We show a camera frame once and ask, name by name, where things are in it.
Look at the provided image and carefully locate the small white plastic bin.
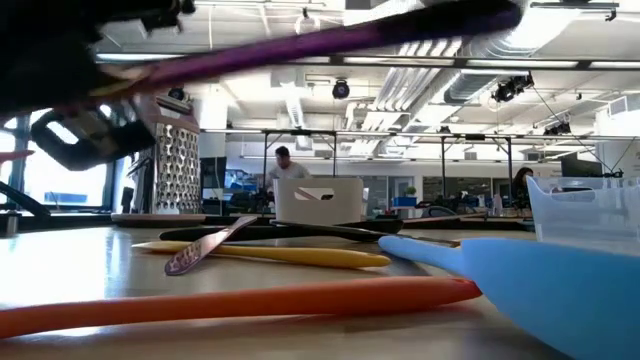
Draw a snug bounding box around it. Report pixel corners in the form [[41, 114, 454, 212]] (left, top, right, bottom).
[[273, 177, 365, 227]]

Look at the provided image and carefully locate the black computer monitor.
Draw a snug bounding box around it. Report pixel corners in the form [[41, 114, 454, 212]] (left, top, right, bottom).
[[560, 158, 604, 179]]

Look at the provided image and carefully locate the black workstation frame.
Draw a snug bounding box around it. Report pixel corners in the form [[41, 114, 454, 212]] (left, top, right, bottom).
[[259, 128, 515, 201]]

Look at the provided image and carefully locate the metal box grater pink handle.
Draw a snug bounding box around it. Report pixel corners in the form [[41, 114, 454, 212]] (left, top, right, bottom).
[[112, 92, 207, 225]]

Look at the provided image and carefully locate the person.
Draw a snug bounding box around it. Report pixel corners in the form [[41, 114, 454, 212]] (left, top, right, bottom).
[[509, 166, 535, 211], [263, 145, 314, 194]]

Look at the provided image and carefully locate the clear plastic bin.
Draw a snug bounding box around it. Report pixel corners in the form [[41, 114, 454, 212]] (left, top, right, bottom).
[[525, 174, 640, 257]]

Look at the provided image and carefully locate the black slotted spoon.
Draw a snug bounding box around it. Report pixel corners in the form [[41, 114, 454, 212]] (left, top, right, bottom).
[[158, 218, 405, 243]]

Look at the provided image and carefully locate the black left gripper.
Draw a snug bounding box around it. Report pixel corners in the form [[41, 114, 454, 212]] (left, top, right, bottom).
[[0, 0, 197, 172]]

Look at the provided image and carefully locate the orange silicone spatula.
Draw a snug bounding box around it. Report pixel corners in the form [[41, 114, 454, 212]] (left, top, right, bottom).
[[0, 276, 483, 341]]

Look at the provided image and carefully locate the blue silicone spoon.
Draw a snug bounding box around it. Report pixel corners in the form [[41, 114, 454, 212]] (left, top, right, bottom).
[[378, 234, 640, 360]]

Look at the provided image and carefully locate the black ceiling camera rig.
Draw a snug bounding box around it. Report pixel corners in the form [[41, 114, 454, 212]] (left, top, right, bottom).
[[491, 72, 535, 104]]

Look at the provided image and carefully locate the iridescent metal cutlery piece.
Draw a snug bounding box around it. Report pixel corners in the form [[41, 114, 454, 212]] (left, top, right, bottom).
[[94, 0, 525, 99], [163, 215, 259, 277], [269, 219, 462, 249]]

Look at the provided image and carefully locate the yellow silicone spatula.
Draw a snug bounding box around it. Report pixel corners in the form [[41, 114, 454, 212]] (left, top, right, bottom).
[[131, 240, 393, 270]]

